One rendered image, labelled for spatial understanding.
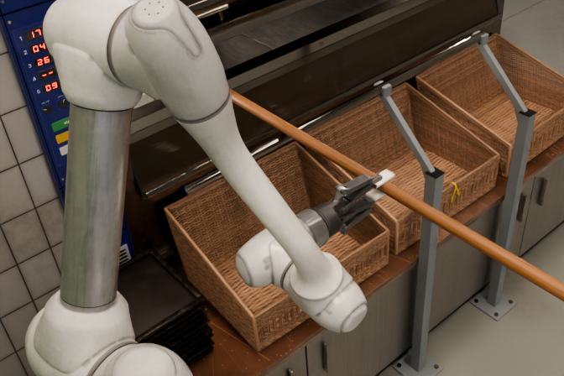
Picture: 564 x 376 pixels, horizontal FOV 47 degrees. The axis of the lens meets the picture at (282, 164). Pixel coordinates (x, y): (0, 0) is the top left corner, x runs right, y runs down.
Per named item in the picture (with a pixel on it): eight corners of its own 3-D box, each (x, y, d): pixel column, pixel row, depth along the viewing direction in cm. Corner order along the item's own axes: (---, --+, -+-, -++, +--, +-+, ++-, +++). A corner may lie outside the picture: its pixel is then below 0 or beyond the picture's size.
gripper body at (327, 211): (305, 202, 143) (336, 184, 148) (306, 231, 148) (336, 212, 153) (328, 218, 138) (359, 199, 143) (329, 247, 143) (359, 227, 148)
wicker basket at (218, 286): (174, 268, 223) (159, 206, 206) (300, 197, 249) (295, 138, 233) (258, 356, 191) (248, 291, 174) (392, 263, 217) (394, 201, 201)
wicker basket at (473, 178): (303, 193, 251) (299, 133, 235) (403, 136, 278) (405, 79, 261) (395, 258, 219) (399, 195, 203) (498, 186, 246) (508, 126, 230)
